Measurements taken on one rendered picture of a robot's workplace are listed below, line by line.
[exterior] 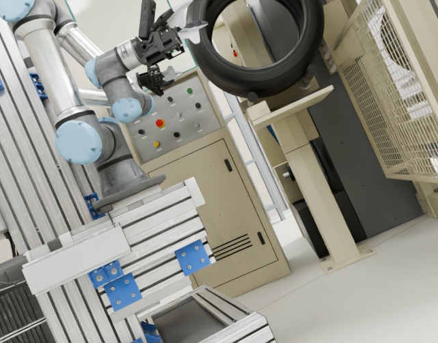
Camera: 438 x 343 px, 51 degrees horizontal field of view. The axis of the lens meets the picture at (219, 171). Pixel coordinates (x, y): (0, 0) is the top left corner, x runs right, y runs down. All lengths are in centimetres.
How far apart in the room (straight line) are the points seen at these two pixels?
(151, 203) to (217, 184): 122
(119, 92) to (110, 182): 28
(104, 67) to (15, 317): 86
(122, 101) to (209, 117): 141
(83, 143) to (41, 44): 30
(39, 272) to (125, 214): 29
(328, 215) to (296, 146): 38
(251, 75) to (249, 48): 46
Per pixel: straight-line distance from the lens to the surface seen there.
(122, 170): 139
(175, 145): 265
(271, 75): 196
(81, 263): 126
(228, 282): 264
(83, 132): 127
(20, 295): 166
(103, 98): 200
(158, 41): 125
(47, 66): 136
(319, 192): 235
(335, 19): 239
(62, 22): 152
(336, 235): 238
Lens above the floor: 62
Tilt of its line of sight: 1 degrees up
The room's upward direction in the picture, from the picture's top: 24 degrees counter-clockwise
